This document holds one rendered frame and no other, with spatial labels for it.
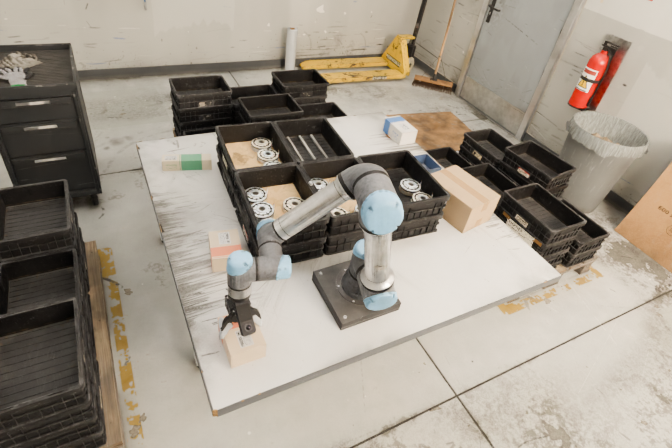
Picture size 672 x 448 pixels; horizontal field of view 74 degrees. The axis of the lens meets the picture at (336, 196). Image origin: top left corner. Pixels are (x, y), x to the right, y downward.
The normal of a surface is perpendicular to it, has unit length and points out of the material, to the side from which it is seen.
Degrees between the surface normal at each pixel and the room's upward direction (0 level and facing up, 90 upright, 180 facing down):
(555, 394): 0
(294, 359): 0
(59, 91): 90
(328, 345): 0
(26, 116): 90
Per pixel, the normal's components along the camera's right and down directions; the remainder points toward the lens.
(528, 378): 0.14, -0.78
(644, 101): -0.88, 0.18
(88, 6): 0.45, 0.60
